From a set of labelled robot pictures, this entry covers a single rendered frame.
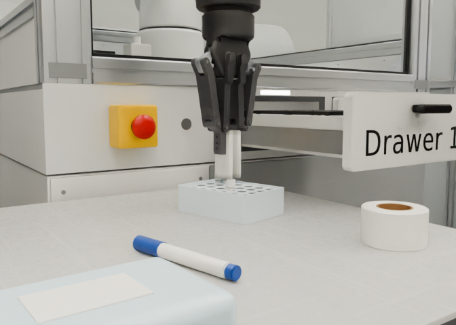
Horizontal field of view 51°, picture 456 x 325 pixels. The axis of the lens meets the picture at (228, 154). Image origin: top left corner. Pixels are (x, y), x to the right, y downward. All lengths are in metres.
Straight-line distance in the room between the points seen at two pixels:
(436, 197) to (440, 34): 0.89
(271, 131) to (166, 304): 0.59
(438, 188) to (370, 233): 2.35
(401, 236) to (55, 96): 0.55
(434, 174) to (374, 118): 2.18
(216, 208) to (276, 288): 0.25
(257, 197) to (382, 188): 0.72
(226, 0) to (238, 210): 0.28
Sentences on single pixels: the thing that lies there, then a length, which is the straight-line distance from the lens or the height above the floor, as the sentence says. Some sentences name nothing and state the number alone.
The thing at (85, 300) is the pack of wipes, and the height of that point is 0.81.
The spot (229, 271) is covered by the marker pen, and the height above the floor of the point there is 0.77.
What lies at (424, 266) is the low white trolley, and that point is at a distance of 0.50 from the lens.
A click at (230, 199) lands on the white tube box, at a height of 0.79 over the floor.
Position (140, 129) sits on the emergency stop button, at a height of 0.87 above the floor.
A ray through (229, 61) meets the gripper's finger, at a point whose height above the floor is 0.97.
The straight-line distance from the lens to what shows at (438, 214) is 2.90.
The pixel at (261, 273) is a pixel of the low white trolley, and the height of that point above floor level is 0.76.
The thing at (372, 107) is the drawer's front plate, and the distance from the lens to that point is 0.71.
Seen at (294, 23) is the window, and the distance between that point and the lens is 1.09.
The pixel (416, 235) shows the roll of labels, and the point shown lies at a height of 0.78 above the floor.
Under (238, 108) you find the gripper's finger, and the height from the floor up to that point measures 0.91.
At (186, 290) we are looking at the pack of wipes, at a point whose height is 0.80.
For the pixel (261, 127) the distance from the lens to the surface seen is 0.85.
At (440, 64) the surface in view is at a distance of 2.87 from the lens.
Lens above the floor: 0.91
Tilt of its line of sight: 6 degrees down
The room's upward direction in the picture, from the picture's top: straight up
